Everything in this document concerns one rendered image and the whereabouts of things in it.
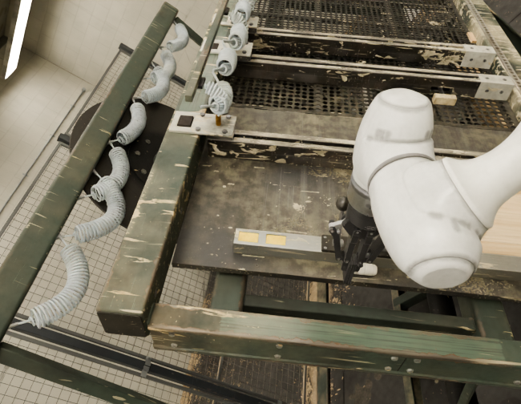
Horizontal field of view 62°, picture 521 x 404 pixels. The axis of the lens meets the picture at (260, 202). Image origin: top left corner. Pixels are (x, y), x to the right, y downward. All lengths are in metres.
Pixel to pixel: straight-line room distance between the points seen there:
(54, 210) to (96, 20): 5.99
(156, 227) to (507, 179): 0.76
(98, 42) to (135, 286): 6.79
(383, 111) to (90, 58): 7.33
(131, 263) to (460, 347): 0.73
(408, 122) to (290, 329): 0.52
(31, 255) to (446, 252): 1.24
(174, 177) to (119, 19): 6.19
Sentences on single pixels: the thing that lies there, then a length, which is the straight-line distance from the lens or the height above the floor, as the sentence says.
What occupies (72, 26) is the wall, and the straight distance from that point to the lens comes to 7.66.
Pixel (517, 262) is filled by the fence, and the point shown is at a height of 1.11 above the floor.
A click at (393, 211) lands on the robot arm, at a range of 0.56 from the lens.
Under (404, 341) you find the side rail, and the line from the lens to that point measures 1.00.
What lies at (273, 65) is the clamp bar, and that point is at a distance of 1.72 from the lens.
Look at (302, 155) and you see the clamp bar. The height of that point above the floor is 1.58.
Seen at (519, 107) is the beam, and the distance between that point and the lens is 1.87.
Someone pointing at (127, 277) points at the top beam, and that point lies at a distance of 0.98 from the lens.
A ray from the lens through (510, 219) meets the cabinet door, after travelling 1.40.
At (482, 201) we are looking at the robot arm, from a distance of 0.56.
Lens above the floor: 2.07
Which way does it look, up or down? 20 degrees down
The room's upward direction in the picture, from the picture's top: 63 degrees counter-clockwise
